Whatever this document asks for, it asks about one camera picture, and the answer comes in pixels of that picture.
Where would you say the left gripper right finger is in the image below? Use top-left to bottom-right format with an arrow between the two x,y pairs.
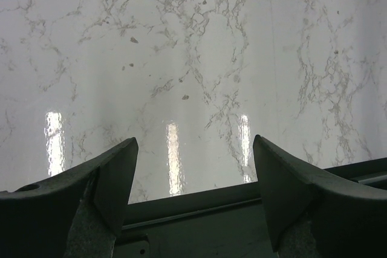
253,135 -> 386,257

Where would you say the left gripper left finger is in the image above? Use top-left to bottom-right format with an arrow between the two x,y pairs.
1,138 -> 138,257

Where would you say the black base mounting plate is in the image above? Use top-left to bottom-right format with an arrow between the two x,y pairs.
113,157 -> 387,258

